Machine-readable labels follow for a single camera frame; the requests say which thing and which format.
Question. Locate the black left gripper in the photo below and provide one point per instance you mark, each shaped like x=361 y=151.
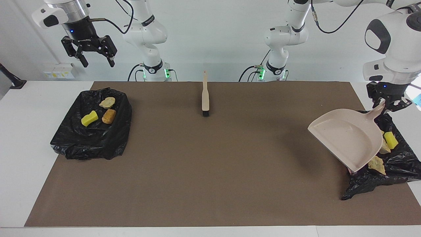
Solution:
x=388 y=90

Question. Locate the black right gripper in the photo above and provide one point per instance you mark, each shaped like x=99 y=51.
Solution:
x=82 y=34

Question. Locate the yellow sponge with green base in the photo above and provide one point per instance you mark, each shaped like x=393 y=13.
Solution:
x=391 y=140

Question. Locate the pale biscuit piece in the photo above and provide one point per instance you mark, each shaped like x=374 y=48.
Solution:
x=385 y=148

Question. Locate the beige plastic dustpan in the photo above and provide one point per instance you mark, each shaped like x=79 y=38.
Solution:
x=348 y=138

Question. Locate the stubby striped croissant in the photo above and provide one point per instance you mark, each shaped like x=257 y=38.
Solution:
x=107 y=102

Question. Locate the pointed striped croissant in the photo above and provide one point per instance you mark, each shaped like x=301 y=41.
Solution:
x=377 y=164

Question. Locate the yellow sponge chunk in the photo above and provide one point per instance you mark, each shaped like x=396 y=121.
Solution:
x=89 y=118

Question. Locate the brown potato-shaped bread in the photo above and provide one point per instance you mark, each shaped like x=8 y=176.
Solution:
x=109 y=116

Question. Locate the beige brush with black bristles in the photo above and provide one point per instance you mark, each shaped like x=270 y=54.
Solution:
x=205 y=98

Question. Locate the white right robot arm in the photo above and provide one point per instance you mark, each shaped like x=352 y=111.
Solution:
x=144 y=33

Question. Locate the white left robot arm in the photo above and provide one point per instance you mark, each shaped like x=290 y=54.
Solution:
x=398 y=39

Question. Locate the black plastic trash bag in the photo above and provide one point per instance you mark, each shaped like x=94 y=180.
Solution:
x=92 y=141
x=401 y=164

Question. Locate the pink bin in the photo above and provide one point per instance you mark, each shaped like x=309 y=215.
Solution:
x=348 y=168

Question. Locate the light blue object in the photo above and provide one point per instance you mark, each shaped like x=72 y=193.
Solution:
x=418 y=100

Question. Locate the brown paper table mat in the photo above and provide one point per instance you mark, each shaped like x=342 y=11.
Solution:
x=210 y=184

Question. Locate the white wall socket box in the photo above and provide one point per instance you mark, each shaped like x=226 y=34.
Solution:
x=59 y=70

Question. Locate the black camera stand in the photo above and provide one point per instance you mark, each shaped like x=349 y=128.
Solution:
x=14 y=84

